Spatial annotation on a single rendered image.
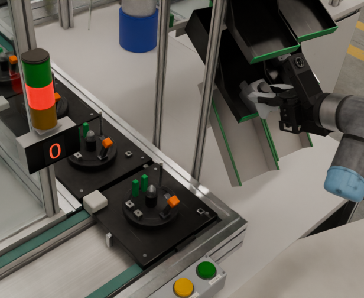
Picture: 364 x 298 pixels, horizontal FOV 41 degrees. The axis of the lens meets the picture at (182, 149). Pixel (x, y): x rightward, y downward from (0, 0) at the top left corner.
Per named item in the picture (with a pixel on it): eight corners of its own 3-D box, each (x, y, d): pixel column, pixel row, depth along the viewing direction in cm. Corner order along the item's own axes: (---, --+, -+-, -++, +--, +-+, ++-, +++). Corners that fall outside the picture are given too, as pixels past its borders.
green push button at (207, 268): (218, 274, 109) (219, 269, 108) (205, 284, 107) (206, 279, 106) (205, 262, 111) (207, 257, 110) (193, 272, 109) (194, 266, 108)
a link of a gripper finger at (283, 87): (266, 107, 117) (288, 116, 108) (263, 84, 114) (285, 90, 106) (278, 103, 117) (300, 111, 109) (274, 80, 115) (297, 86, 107)
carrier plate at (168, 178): (217, 219, 121) (218, 213, 120) (143, 271, 108) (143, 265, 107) (156, 167, 134) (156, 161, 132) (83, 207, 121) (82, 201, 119)
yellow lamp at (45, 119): (62, 123, 96) (59, 104, 93) (39, 133, 94) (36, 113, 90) (49, 112, 99) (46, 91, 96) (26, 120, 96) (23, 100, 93)
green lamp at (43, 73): (57, 82, 90) (55, 59, 86) (33, 91, 87) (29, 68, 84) (43, 70, 92) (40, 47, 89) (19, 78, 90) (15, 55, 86)
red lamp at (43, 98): (59, 103, 93) (57, 83, 90) (36, 113, 90) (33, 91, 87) (46, 91, 96) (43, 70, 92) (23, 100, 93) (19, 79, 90)
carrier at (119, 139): (152, 164, 135) (154, 129, 126) (79, 204, 122) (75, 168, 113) (101, 120, 147) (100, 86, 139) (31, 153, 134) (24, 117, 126)
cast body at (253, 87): (266, 110, 117) (279, 94, 111) (252, 116, 115) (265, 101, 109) (246, 82, 119) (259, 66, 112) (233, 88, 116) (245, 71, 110)
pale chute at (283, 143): (302, 148, 139) (313, 146, 135) (268, 162, 133) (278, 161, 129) (272, 55, 138) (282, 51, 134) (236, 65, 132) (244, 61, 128)
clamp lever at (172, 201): (170, 214, 115) (180, 201, 109) (163, 218, 114) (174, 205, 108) (161, 202, 116) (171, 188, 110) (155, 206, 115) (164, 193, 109)
